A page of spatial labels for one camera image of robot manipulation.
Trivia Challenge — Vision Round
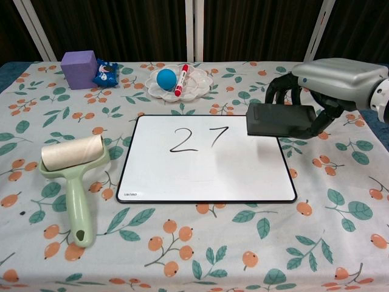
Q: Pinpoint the red marker pen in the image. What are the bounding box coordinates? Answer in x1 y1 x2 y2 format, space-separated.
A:
173 63 189 97

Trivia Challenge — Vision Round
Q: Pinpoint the floral print tablecloth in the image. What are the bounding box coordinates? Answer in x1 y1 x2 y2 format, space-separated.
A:
0 61 389 292

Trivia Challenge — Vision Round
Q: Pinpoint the green lint roller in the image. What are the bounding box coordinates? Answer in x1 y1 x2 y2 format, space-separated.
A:
38 134 111 248

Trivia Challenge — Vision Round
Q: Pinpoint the white flower-shaped palette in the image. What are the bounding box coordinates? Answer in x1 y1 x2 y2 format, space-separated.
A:
145 63 212 102

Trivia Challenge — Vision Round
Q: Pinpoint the purple foam block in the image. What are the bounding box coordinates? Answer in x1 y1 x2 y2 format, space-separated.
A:
60 50 98 91

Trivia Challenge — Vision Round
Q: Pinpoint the blue snack packet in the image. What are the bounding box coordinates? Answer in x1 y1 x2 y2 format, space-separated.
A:
92 58 120 88

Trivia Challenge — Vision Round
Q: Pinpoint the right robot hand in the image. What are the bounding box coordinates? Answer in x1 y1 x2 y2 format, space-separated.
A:
264 58 389 141

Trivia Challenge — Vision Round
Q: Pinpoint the dark grey whiteboard eraser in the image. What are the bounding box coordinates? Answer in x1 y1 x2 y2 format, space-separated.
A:
245 103 317 137

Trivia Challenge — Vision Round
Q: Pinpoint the blue ball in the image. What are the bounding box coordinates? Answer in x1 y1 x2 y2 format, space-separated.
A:
156 69 177 91

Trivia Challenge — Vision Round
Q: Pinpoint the white frame post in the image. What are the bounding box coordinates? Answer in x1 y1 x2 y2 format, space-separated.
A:
185 0 205 63
13 0 58 62
303 0 334 64

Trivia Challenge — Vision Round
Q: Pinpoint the white dry-erase board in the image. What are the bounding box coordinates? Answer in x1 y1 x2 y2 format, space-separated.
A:
115 114 297 204

